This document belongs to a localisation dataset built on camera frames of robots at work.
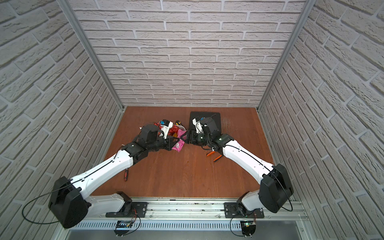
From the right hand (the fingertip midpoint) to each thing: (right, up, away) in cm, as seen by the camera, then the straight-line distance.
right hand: (186, 138), depth 77 cm
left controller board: (-31, -43, -6) cm, 53 cm away
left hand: (-3, 0, 0) cm, 3 cm away
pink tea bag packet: (-4, -4, -1) cm, 6 cm away
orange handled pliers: (+15, -11, +15) cm, 24 cm away
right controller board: (+31, -43, -7) cm, 53 cm away
